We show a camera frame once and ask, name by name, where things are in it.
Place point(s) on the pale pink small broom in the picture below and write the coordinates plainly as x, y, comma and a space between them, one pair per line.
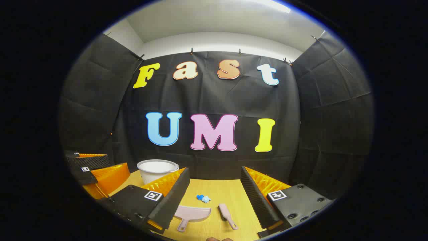
225, 212

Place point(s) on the pale pink dustpan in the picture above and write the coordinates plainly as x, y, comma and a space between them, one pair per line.
194, 213

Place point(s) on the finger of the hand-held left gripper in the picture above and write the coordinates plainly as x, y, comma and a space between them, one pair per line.
90, 162
83, 176

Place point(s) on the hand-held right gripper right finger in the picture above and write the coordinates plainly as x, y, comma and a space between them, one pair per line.
257, 197

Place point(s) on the white ribbed garbage bin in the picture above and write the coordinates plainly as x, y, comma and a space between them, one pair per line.
155, 174

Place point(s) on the light blue paper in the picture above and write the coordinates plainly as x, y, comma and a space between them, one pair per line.
206, 199

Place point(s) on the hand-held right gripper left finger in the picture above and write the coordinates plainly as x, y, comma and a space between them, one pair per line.
174, 201

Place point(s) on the yellow wooden desktop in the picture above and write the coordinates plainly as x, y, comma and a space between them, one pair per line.
217, 190

